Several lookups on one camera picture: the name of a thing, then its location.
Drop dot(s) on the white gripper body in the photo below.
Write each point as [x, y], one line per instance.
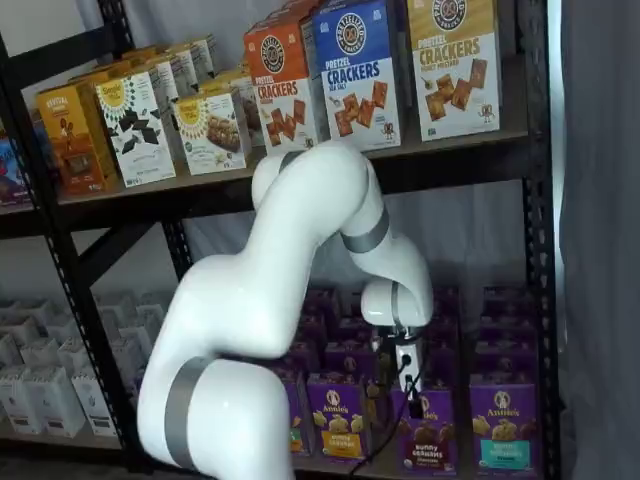
[410, 352]

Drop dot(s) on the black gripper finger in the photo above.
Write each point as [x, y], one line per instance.
[415, 407]

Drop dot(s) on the purple Annie's box purple label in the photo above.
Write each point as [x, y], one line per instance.
[430, 445]

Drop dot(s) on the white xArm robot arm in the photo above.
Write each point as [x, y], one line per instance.
[240, 310]

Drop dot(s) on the purple Annie's box brown patch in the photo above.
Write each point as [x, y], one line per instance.
[440, 365]
[445, 300]
[445, 332]

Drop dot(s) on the purple Annie's box teal patch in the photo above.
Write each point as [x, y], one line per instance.
[505, 360]
[507, 330]
[510, 300]
[505, 425]

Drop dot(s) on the purple Annie's box green patch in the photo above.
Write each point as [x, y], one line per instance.
[325, 302]
[315, 327]
[305, 357]
[299, 425]

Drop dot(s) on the Simple Mills bars box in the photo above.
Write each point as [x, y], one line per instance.
[254, 120]
[210, 135]

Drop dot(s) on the gold pretzel crackers box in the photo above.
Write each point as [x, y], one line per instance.
[450, 75]

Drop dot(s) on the blue pretzel crackers box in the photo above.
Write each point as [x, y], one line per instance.
[360, 75]

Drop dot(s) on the orange pretzel crackers box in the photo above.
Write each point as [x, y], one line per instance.
[300, 15]
[280, 90]

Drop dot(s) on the Simple Mills sweet thins box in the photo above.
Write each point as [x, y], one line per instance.
[135, 130]
[205, 55]
[167, 100]
[185, 70]

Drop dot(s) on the orange Festival box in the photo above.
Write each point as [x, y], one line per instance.
[70, 145]
[95, 77]

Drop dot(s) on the white backdrop sheet teal logo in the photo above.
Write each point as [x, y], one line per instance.
[475, 235]

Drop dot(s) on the light grey fabric curtain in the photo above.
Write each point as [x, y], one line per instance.
[600, 250]

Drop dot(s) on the white paper bag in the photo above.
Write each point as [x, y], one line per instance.
[25, 312]
[87, 405]
[9, 352]
[117, 307]
[15, 400]
[75, 355]
[129, 350]
[150, 325]
[40, 355]
[55, 400]

